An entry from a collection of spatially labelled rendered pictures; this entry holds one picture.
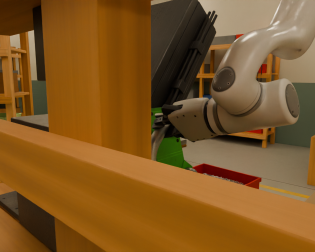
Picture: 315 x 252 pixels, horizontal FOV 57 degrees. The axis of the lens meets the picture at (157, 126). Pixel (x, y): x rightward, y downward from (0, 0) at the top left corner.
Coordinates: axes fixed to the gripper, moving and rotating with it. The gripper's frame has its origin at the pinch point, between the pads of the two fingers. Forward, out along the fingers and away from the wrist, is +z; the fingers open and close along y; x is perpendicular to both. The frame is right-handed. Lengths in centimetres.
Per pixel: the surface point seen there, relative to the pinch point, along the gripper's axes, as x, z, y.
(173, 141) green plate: -4.0, 6.9, -10.1
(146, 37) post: 9.8, -23.4, 26.1
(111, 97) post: 19.5, -21.3, 25.0
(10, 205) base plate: 25, 65, 1
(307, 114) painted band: -379, 135, -399
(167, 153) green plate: 0.3, 6.9, -9.9
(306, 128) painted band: -361, 141, -418
